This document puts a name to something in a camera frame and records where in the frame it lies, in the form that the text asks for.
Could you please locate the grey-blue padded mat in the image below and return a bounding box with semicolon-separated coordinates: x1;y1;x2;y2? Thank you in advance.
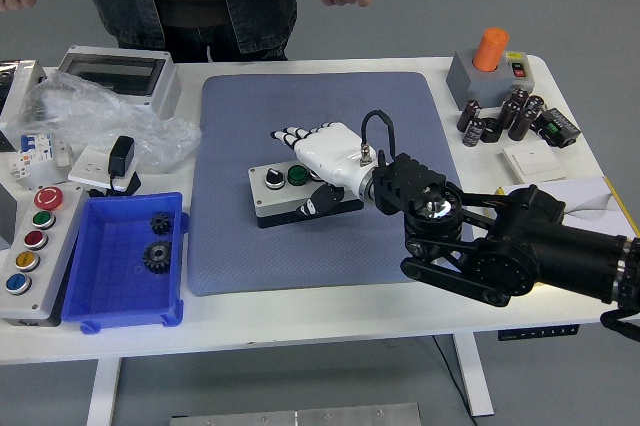
187;70;481;297

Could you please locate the grey metal object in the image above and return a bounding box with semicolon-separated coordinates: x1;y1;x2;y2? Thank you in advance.
0;180;19;252

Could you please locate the black cylindrical capacitor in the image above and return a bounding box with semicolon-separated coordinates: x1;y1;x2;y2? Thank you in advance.
508;87;530;112
498;98;521;130
462;117;486;148
458;99;483;133
523;94;546;122
508;108;535;141

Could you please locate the black table height controller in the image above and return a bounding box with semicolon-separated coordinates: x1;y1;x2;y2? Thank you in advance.
497;324;581;342

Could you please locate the black module with green terminal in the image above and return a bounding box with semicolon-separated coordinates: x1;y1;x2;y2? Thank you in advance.
530;106;582;149

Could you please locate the white and yellow cardboard box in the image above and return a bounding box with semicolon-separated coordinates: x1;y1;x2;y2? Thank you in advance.
493;175;640;240

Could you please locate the blue plastic bin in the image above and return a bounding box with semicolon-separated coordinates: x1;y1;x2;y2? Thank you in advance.
60;191;190;335

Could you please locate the white wall socket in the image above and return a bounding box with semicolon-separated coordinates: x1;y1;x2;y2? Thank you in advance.
67;144;132;192

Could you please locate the white wall switch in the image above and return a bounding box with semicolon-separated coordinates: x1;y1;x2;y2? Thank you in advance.
501;140;568;185

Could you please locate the short black ring capacitor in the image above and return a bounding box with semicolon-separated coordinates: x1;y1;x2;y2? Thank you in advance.
480;116;504;144

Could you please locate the grey block base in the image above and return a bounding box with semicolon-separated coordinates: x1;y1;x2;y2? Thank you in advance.
445;49;516;111

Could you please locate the grey switch with red button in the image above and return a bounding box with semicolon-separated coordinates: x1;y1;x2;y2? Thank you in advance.
502;50;536;95

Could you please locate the large black gear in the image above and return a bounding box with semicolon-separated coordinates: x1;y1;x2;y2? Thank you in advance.
141;240;174;275

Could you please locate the small black gear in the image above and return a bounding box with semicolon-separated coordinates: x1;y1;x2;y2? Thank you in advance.
149;213;175;236

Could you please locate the grey four-button control box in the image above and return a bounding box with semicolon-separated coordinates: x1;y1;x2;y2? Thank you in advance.
247;158;366;230

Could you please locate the clear plastic bag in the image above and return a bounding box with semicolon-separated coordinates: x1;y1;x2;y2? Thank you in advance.
14;69;204;175

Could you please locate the grey metal plate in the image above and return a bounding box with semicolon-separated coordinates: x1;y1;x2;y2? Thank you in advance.
169;402;422;426

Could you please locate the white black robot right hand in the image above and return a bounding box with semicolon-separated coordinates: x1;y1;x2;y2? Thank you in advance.
270;120;377;220

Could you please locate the white junction box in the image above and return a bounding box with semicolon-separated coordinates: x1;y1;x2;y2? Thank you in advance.
0;58;49;152

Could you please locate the black adapter cord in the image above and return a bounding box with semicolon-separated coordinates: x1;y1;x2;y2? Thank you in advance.
88;173;143;197

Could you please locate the grey five-button control box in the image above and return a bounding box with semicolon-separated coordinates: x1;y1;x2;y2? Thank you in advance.
0;184;89;327

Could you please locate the grey enclosure with clear lid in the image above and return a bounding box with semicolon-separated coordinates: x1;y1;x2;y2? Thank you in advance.
54;44;182;120

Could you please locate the white circuit breaker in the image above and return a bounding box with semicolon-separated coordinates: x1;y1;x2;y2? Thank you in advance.
7;131;71;182

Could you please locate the black power adapter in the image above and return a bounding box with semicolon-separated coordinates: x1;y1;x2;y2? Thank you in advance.
107;134;137;180

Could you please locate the orange cylinder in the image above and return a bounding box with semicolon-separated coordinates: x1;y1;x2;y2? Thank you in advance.
472;26;510;72

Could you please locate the white table leg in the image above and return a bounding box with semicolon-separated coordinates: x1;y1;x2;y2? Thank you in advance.
452;333;496;417
85;358;123;426

